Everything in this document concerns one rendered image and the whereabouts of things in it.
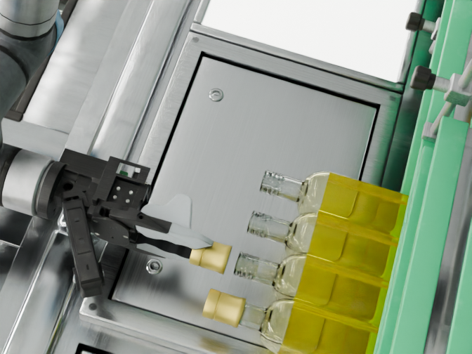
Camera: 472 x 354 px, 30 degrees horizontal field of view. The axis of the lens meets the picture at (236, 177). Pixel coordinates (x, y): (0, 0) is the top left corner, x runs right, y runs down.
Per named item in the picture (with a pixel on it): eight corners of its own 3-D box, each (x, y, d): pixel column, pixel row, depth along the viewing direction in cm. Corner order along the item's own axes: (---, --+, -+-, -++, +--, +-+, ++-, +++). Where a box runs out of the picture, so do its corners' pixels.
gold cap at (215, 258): (230, 252, 108) (197, 241, 108) (233, 241, 105) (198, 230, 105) (222, 278, 106) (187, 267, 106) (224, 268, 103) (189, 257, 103)
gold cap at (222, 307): (248, 293, 104) (212, 282, 104) (243, 309, 100) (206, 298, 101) (240, 317, 105) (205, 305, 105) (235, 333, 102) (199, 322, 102)
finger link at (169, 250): (222, 222, 110) (152, 196, 109) (208, 265, 107) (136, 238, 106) (216, 230, 112) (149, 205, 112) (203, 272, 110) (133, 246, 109)
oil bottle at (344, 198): (461, 231, 113) (300, 182, 114) (475, 213, 108) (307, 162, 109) (453, 270, 110) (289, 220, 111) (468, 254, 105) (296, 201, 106)
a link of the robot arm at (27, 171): (-2, 192, 103) (8, 219, 110) (35, 203, 102) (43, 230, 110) (22, 138, 106) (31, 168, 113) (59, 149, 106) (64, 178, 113)
